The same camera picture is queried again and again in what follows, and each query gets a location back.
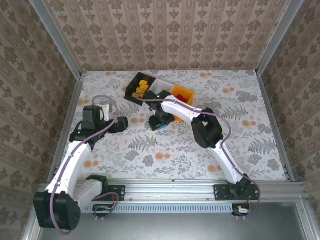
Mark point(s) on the grey metal panel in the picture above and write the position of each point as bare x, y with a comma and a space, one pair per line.
175, 227

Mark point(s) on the aluminium lower frame rail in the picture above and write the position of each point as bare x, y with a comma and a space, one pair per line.
305, 222
29, 232

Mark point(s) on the aluminium frame post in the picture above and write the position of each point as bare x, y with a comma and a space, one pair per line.
277, 37
56, 40

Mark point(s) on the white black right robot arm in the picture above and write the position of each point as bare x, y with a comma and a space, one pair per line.
180, 110

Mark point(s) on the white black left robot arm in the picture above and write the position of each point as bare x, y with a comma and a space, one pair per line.
72, 165

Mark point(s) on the white plastic bin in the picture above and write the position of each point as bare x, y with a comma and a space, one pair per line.
161, 85

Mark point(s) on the black plastic bin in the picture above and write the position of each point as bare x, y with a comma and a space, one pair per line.
130, 90

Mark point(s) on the yellow lego brick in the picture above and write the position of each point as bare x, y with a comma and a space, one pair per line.
143, 83
135, 95
143, 89

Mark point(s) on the floral patterned table cover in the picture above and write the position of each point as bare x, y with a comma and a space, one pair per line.
190, 162

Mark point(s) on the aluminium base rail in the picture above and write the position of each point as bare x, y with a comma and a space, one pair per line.
170, 191

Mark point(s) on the aluminium table side rail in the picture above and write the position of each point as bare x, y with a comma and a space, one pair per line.
269, 105
75, 105

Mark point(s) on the blue lego brick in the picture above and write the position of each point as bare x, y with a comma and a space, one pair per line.
163, 126

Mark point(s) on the yellow plastic bin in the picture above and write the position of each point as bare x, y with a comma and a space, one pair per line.
178, 90

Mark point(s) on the small connector board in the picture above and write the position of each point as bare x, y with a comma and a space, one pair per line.
243, 210
103, 208

